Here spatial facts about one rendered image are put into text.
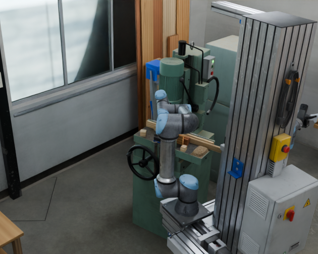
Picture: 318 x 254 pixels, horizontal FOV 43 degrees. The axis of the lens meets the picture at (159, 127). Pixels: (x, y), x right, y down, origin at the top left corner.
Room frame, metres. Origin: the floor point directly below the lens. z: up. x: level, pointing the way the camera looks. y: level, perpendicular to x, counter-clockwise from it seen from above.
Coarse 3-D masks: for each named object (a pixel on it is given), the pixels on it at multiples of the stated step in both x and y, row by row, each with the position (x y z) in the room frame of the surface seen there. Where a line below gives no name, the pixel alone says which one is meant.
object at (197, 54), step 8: (200, 48) 3.09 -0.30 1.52; (200, 56) 2.94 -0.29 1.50; (200, 64) 2.95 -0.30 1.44; (192, 72) 2.92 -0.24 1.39; (200, 72) 2.96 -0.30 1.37; (192, 80) 2.91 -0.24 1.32; (200, 80) 2.98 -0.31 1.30; (192, 88) 2.91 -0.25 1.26; (192, 96) 2.91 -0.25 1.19; (200, 104) 3.01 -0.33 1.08; (200, 128) 3.05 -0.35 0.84
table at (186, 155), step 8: (144, 128) 2.89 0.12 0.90; (136, 136) 2.76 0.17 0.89; (152, 136) 2.77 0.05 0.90; (144, 144) 2.72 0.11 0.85; (192, 144) 2.67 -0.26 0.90; (176, 152) 2.57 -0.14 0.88; (184, 152) 2.54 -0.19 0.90; (208, 152) 2.56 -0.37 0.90; (192, 160) 2.50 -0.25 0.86; (200, 160) 2.47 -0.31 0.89
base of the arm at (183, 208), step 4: (180, 200) 1.97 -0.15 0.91; (196, 200) 1.98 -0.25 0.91; (176, 204) 1.99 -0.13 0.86; (180, 204) 1.96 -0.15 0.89; (184, 204) 1.95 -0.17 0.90; (188, 204) 1.94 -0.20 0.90; (192, 204) 1.95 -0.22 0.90; (196, 204) 1.97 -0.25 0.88; (176, 208) 1.97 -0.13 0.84; (180, 208) 1.95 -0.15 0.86; (184, 208) 1.94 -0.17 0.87; (188, 208) 1.94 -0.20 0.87; (192, 208) 1.94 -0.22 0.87; (196, 208) 1.96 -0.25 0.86; (176, 212) 1.96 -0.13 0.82; (180, 212) 1.94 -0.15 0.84; (184, 212) 1.94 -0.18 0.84; (188, 212) 1.93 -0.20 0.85; (192, 212) 1.94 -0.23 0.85; (196, 212) 1.95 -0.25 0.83; (184, 216) 1.93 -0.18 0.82; (188, 216) 1.93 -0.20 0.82
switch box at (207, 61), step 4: (208, 56) 3.02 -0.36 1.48; (212, 56) 3.03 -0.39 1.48; (204, 60) 2.97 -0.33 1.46; (208, 60) 2.95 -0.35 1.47; (212, 60) 2.98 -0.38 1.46; (204, 64) 2.97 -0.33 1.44; (208, 64) 2.95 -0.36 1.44; (212, 64) 2.99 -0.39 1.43; (204, 68) 2.96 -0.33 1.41; (208, 68) 2.95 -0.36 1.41; (204, 72) 2.96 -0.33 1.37; (208, 72) 2.95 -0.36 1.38; (204, 76) 2.96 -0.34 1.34; (208, 76) 2.95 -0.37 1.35; (212, 76) 3.01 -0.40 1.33
